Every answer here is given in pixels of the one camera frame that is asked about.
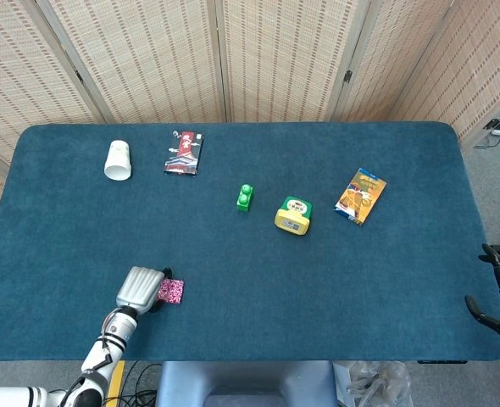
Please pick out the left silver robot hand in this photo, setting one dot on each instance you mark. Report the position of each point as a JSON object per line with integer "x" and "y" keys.
{"x": 139, "y": 290}

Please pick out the pink patterned square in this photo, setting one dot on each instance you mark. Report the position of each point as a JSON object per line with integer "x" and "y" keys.
{"x": 173, "y": 291}

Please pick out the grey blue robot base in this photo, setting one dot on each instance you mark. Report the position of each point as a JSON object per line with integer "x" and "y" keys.
{"x": 246, "y": 381}

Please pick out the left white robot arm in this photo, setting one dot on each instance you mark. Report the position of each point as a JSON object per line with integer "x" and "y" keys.
{"x": 106, "y": 352}

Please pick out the yellow floor tape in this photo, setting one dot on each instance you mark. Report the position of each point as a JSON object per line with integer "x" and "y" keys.
{"x": 118, "y": 388}

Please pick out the white paper cup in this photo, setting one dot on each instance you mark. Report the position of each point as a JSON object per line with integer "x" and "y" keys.
{"x": 118, "y": 163}

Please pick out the green toy brick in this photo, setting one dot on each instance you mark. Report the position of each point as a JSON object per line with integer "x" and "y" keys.
{"x": 244, "y": 199}

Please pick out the dark box with red label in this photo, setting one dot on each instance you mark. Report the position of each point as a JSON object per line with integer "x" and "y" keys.
{"x": 184, "y": 154}

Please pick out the clear plastic bag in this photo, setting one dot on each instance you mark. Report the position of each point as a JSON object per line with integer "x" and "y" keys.
{"x": 377, "y": 383}

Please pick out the yellow lidded green container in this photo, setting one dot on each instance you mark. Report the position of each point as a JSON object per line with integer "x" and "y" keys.
{"x": 293, "y": 216}

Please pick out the orange blue snack box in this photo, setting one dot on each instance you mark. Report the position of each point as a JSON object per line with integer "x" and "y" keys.
{"x": 360, "y": 197}

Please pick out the woven bamboo folding screen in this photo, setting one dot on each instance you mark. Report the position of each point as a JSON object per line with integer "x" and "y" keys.
{"x": 148, "y": 59}

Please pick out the black screen hinge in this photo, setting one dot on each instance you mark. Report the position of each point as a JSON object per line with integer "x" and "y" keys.
{"x": 348, "y": 76}

